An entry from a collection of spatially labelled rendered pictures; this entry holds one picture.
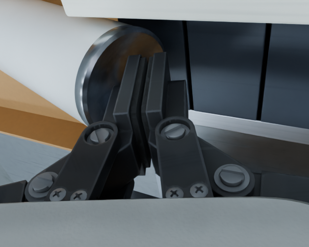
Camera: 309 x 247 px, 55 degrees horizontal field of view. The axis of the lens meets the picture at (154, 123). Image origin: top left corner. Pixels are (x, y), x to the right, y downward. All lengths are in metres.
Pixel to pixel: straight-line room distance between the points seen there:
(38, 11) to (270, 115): 0.13
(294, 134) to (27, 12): 0.16
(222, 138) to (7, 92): 0.25
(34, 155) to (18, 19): 0.32
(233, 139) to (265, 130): 0.08
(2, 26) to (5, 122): 0.21
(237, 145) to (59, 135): 0.18
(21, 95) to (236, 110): 0.26
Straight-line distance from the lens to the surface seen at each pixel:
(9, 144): 0.50
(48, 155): 0.45
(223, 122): 0.18
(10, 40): 0.17
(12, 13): 0.19
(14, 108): 0.40
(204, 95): 0.17
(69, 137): 0.32
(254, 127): 0.18
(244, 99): 0.17
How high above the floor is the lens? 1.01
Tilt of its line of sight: 40 degrees down
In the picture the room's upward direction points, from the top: 148 degrees counter-clockwise
